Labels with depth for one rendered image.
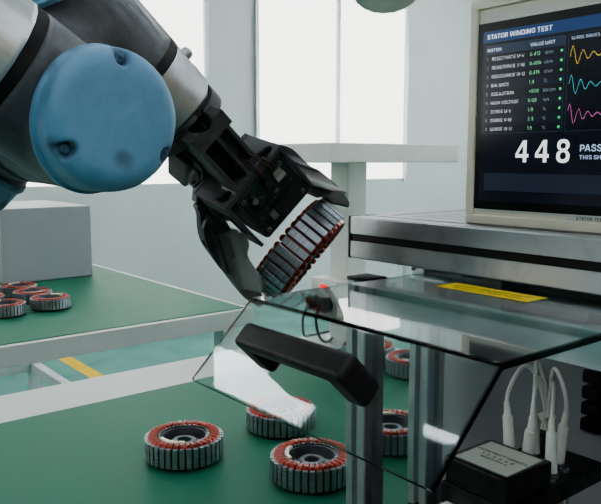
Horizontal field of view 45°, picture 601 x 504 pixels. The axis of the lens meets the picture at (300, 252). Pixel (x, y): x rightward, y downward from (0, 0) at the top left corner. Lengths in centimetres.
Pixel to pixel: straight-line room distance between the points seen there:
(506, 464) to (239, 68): 536
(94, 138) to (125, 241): 500
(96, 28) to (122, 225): 483
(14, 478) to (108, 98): 78
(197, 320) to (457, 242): 139
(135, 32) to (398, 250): 34
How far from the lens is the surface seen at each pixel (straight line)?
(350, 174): 164
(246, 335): 49
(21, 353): 182
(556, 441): 69
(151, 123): 38
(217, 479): 102
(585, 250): 61
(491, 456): 67
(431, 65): 739
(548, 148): 66
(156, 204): 545
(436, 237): 70
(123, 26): 54
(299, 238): 66
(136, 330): 192
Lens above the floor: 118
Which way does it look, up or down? 7 degrees down
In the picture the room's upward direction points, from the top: straight up
